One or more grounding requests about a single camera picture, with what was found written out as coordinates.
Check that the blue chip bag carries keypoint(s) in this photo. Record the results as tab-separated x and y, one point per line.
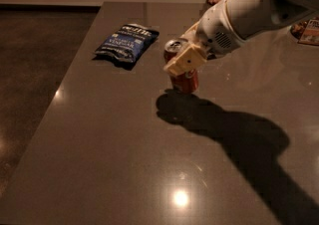
128	43

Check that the red coke can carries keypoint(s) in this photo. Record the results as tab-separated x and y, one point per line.
186	83

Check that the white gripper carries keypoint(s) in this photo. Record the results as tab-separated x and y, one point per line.
215	30

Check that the snack packet on table edge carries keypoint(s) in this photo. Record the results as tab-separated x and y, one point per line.
306	32

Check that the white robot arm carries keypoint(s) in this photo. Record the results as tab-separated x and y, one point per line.
267	15

